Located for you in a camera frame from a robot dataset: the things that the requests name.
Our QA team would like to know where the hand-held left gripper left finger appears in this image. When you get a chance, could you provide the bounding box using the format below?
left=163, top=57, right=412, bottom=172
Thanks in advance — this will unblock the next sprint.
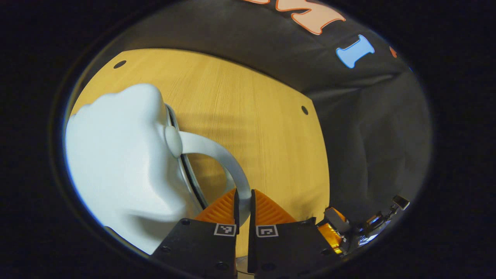
left=150, top=188, right=240, bottom=279

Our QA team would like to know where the light blue suitcase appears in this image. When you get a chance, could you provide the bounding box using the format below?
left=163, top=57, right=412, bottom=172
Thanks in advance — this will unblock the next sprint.
left=65, top=83, right=252, bottom=256

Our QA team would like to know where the black backdrop cloth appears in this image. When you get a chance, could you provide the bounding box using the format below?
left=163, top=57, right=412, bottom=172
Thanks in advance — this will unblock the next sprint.
left=74, top=0, right=432, bottom=248

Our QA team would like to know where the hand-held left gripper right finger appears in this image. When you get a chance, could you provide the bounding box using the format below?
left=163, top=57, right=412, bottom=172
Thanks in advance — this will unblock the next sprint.
left=247, top=189, right=339, bottom=279

